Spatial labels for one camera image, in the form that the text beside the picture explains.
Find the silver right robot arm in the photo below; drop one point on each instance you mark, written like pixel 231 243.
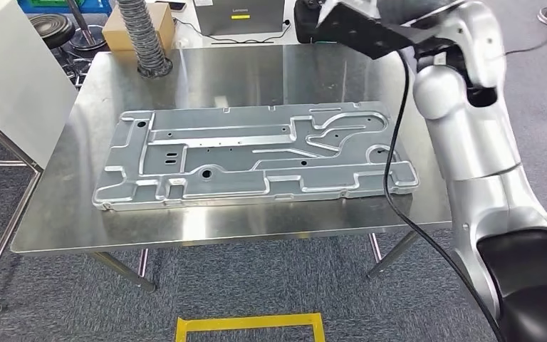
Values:
pixel 471 141

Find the white cabinet panel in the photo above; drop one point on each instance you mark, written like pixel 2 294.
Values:
pixel 14 85

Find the chrome stool base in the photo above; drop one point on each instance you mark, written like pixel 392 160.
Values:
pixel 87 42

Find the steel side table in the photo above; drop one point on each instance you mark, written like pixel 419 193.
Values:
pixel 7 236

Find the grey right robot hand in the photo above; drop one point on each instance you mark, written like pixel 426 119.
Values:
pixel 410 12

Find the brown cardboard box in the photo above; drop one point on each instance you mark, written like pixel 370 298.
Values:
pixel 115 35

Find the white desk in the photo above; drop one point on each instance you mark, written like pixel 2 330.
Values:
pixel 184 14

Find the grey stamped metal panel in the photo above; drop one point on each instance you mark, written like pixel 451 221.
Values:
pixel 235 160

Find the black phone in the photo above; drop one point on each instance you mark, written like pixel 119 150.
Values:
pixel 174 4

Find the steel workbench table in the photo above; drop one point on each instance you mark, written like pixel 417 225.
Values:
pixel 254 71

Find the black round stool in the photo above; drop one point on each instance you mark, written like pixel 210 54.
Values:
pixel 51 28

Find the grey laptop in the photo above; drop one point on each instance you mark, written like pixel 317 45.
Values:
pixel 254 23

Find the blue plastic crate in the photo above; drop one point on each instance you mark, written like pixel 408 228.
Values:
pixel 42 5

